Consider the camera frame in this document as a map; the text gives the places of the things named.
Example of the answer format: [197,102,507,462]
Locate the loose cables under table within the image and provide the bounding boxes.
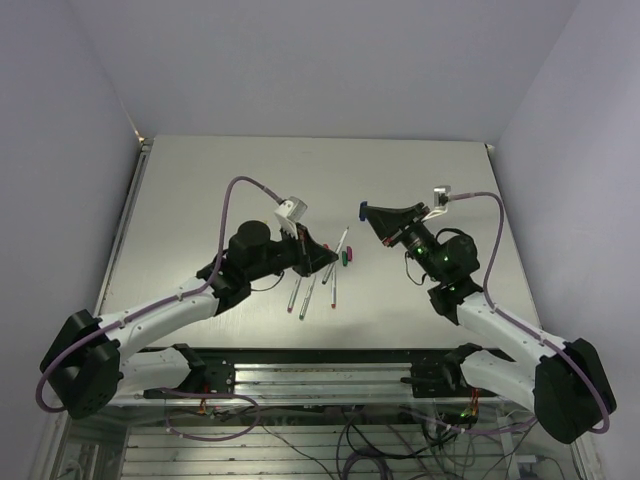
[164,392,541,480]

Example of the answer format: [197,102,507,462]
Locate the blue pen cap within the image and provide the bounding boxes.
[358,201,368,222]

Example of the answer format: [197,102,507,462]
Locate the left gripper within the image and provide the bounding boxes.
[247,222,338,282]

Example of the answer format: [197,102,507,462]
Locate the green pen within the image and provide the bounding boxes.
[298,275,317,321]

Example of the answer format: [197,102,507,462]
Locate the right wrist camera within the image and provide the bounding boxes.
[424,185,451,221]

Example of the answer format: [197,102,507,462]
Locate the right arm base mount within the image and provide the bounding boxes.
[400,343,483,398]

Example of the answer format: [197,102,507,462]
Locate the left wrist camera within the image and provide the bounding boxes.
[274,197,308,239]

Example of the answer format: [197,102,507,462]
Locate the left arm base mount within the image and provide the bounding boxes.
[143,344,235,399]

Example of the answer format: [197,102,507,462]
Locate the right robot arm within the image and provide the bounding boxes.
[359,203,617,444]

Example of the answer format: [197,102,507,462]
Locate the blue pen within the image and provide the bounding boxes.
[321,225,350,284]

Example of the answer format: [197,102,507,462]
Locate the red pen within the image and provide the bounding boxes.
[331,269,337,309]

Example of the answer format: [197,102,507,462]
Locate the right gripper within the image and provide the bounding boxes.
[362,203,445,282]

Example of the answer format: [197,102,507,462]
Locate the aluminium frame rail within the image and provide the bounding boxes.
[54,362,571,401]

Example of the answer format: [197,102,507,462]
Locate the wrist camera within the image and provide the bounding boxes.
[274,197,308,239]
[424,185,451,221]

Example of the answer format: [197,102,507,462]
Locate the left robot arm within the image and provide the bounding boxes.
[38,220,339,419]

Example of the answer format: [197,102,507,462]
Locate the purple pen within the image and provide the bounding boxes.
[286,277,302,313]

